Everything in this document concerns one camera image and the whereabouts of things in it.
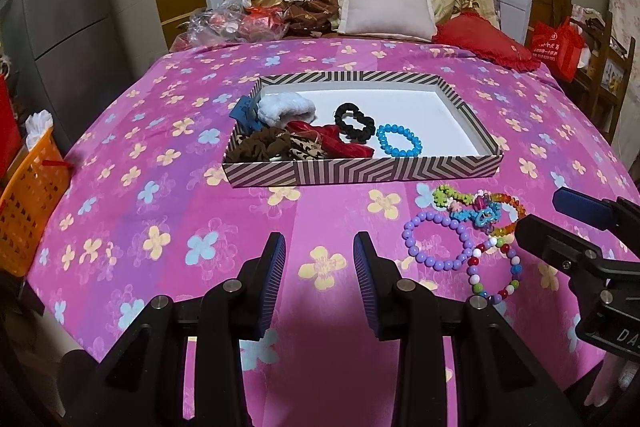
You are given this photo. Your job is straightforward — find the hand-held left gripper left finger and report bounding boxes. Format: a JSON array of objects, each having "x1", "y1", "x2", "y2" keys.
[{"x1": 57, "y1": 232, "x2": 288, "y2": 427}]

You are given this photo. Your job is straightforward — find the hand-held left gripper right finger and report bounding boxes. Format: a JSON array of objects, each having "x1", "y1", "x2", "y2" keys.
[{"x1": 352, "y1": 232, "x2": 583, "y2": 427}]

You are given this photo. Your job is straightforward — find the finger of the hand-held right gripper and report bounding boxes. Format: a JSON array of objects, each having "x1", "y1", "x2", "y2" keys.
[
  {"x1": 552, "y1": 188, "x2": 640, "y2": 240},
  {"x1": 515, "y1": 214, "x2": 604, "y2": 280}
]

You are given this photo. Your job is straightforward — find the orange clear bead bracelet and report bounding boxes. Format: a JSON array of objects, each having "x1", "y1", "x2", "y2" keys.
[{"x1": 487, "y1": 193, "x2": 526, "y2": 238}]

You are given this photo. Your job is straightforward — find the purple bead bracelet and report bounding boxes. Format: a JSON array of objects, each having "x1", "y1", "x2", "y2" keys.
[{"x1": 402, "y1": 211, "x2": 475, "y2": 272}]

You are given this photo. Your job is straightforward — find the multicolour bead bracelet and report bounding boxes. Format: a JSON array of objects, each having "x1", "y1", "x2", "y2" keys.
[{"x1": 466, "y1": 236, "x2": 522, "y2": 305}]

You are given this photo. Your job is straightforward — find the green flower bracelet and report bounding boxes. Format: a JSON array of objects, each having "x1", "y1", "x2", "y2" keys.
[{"x1": 432, "y1": 186, "x2": 473, "y2": 210}]

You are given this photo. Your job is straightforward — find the brown scrunchie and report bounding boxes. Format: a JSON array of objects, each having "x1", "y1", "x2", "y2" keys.
[{"x1": 231, "y1": 129, "x2": 296, "y2": 162}]

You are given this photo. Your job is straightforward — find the leopard print hair bow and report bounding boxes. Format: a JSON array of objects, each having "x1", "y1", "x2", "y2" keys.
[{"x1": 285, "y1": 134, "x2": 331, "y2": 162}]

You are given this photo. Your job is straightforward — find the blue bead bracelet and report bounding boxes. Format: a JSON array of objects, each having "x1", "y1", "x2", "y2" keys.
[{"x1": 376, "y1": 123, "x2": 423, "y2": 158}]

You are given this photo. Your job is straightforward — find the red satin hair bow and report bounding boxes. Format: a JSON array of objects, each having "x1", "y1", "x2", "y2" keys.
[{"x1": 290, "y1": 121, "x2": 376, "y2": 158}]

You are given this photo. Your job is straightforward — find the black scrunchie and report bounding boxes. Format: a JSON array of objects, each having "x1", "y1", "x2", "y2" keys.
[{"x1": 334, "y1": 103, "x2": 376, "y2": 142}]

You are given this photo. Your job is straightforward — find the striped cardboard box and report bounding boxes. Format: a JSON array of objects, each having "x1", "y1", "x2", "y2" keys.
[{"x1": 222, "y1": 71, "x2": 503, "y2": 186}]

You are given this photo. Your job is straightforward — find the blue hair tie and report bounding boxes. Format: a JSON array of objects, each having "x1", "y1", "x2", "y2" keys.
[{"x1": 229, "y1": 96, "x2": 263, "y2": 132}]

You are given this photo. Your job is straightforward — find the light blue scrunchie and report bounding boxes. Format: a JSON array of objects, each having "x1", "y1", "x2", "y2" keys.
[{"x1": 257, "y1": 93, "x2": 317, "y2": 128}]

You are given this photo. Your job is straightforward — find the wooden chair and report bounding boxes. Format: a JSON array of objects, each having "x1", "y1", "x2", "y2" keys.
[{"x1": 570, "y1": 2, "x2": 636, "y2": 142}]

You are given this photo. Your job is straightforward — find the pink floral bedsheet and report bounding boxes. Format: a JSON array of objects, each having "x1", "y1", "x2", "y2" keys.
[{"x1": 25, "y1": 38, "x2": 640, "y2": 427}]

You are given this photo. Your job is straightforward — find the red shopping bag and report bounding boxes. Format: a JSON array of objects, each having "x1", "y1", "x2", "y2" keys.
[{"x1": 530, "y1": 18, "x2": 586, "y2": 82}]

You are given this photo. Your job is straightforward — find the red frilled cushion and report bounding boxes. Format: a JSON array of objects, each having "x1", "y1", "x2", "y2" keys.
[{"x1": 432, "y1": 12, "x2": 543, "y2": 72}]

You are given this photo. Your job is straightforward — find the orange plastic basket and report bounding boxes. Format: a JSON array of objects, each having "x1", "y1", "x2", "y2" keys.
[{"x1": 0, "y1": 127, "x2": 71, "y2": 278}]

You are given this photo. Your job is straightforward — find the red wrapped package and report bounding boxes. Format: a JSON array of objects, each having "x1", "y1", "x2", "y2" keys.
[{"x1": 240, "y1": 7, "x2": 288, "y2": 40}]

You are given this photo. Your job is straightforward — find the clear plastic bag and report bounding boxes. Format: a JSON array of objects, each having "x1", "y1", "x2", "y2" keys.
[{"x1": 186, "y1": 0, "x2": 251, "y2": 48}]

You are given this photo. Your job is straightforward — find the white pillow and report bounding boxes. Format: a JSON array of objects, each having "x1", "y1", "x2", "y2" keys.
[{"x1": 336, "y1": 0, "x2": 437, "y2": 42}]

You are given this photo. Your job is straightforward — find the white plastic bag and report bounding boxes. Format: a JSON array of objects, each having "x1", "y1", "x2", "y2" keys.
[{"x1": 25, "y1": 109, "x2": 55, "y2": 152}]

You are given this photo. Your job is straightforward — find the red paper bag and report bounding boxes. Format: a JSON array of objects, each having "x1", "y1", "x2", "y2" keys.
[{"x1": 0, "y1": 74, "x2": 23, "y2": 178}]

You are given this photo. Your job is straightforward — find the grey refrigerator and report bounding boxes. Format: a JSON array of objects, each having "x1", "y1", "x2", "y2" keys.
[{"x1": 15, "y1": 0, "x2": 168, "y2": 142}]

